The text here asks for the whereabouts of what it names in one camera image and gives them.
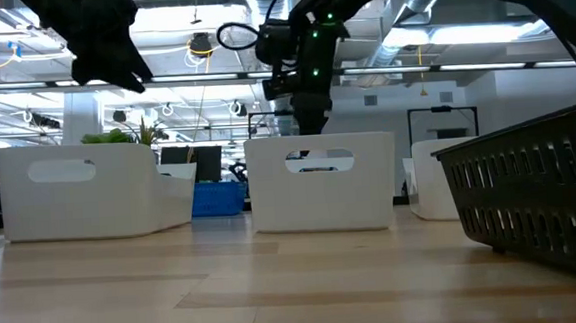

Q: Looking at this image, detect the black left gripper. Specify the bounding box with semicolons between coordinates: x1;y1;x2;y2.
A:
17;0;156;102

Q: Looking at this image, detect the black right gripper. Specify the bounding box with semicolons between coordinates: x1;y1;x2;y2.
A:
262;71;338;139

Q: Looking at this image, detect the white plastic storage basket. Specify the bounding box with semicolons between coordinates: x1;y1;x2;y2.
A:
400;136;484;224
244;129;401;238
0;135;202;246

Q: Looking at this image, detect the black slotted plastic basket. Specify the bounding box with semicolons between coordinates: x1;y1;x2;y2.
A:
428;97;576;293

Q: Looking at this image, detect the succulent in patterned pot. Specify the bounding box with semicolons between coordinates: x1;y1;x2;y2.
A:
79;115;169;150

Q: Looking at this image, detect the long ceiling light track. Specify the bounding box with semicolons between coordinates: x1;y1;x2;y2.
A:
0;47;576;103

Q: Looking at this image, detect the black computer monitor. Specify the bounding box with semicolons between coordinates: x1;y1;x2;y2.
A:
192;144;226;184
159;145;193;166

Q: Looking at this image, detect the blue plastic basket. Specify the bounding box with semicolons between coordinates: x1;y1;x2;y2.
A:
190;179;250;219

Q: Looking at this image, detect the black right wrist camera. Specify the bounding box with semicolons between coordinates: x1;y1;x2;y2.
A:
252;19;299;68

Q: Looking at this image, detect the black metal frame stand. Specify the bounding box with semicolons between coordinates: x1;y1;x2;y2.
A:
406;103;481;148

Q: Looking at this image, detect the black right camera cable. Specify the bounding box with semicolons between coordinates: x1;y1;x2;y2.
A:
214;20;263;54

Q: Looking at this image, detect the yellow hanging cord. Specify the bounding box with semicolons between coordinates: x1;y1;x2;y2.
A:
414;45;429;98

